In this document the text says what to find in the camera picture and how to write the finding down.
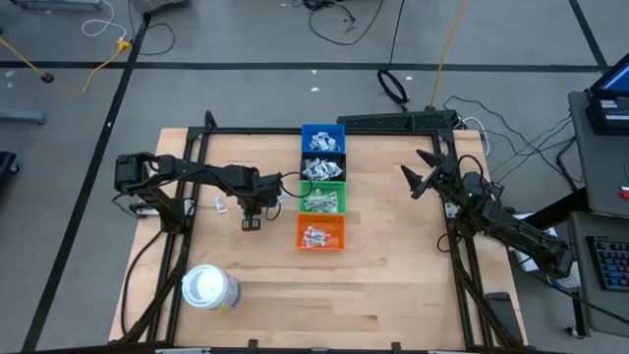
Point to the grey desk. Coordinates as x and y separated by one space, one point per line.
604 310

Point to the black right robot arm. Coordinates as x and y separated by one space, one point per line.
521 236

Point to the black plastic basket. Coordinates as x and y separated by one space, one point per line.
323 156

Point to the black flat pad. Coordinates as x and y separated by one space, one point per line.
501 310

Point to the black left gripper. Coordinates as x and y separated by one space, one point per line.
258 189

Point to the white packet with dark print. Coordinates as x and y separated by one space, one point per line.
325 176
317 138
330 139
322 167
334 169
333 147
310 172
319 147

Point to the green striped bandage wrapper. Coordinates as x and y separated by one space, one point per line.
309 200
310 207
317 193
325 198
322 209
319 201
334 204
331 195

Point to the orange plastic basket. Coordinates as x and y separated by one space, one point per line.
336 221

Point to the grey metal furniture base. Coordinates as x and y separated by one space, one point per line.
59 4

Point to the black perforated metal rail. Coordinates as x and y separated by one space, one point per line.
393 121

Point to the green plastic basket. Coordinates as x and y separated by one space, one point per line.
302 209

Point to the blue plastic basket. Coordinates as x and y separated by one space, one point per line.
307 129

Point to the black camera clamp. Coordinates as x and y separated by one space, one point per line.
396 347
253 345

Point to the small red object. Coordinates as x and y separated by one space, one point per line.
625 193

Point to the black labelled device box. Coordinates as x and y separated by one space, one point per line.
607 118

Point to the grey cart top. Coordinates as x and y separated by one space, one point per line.
602 167

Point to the black computer keyboard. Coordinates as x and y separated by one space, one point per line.
611 263

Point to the black floor socket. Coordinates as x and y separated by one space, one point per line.
47 77

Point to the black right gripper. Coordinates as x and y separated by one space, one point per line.
449 179

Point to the white and yellow container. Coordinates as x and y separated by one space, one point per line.
572 282

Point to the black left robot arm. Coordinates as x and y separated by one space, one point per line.
196 172

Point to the black desk beam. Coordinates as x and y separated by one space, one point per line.
565 206

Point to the black wheeled base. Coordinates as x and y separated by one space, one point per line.
6 167

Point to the black monitor with blue screen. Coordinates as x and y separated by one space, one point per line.
616 81

